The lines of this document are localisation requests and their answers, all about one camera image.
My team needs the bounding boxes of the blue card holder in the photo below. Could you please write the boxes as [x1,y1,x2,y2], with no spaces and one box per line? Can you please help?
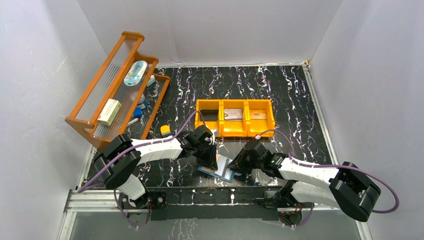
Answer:
[198,154,242,183]

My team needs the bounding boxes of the white striped credit card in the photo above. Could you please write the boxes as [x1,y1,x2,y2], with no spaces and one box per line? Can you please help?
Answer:
[215,155,233,176]

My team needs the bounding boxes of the yellow three-compartment bin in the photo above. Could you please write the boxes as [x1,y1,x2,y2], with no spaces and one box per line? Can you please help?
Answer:
[194,99,276,138]

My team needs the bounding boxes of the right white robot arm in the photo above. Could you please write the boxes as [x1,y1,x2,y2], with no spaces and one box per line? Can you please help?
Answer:
[229,138,381,222]

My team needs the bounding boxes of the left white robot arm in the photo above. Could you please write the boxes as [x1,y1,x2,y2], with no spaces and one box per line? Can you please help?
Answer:
[93,125,218,209]

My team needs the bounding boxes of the silver cards in bin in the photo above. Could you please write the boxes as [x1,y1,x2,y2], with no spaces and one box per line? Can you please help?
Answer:
[223,108,243,121]

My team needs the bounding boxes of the yellow grey eraser block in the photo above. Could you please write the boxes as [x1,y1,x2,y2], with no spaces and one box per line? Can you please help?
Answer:
[160,125,172,138]

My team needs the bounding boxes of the white pen on shelf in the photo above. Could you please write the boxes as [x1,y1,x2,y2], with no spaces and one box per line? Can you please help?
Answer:
[126,117,140,127]

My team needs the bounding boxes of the small grey blue item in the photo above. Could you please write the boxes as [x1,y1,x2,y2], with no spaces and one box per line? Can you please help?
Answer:
[146,75,156,87]

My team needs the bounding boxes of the orange wooden shelf rack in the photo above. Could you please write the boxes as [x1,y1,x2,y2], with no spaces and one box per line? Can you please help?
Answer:
[65,31,171,150]

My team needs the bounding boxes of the white red small box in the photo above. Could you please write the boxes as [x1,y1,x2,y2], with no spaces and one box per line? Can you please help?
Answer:
[97,98,122,126]

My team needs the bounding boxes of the light blue oval case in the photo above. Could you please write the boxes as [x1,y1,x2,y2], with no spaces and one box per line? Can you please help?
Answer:
[123,60,148,87]

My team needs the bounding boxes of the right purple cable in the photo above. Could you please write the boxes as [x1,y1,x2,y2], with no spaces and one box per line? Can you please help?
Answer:
[255,128,400,215]

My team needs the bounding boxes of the purple cable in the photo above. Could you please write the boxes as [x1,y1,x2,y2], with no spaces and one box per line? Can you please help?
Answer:
[255,128,400,215]
[77,110,205,229]

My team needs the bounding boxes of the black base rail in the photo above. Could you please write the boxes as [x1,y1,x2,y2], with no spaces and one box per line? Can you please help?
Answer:
[119,186,304,222]

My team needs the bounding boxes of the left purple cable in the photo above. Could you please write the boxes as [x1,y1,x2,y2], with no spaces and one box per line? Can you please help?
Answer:
[77,110,205,229]

